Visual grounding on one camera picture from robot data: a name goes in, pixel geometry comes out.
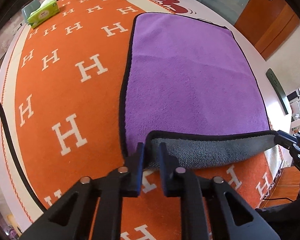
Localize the purple grey towel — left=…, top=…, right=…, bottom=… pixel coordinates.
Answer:
left=119, top=12, right=275, bottom=169

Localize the orange H-pattern table runner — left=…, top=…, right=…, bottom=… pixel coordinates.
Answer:
left=0, top=0, right=282, bottom=239

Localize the teal electric kettle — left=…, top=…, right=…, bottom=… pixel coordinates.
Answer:
left=21, top=0, right=41, bottom=24

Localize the dark green smartphone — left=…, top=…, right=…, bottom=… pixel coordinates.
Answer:
left=266, top=68, right=290, bottom=115

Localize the green tissue box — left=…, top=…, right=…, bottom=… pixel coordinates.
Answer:
left=27, top=0, right=60, bottom=29

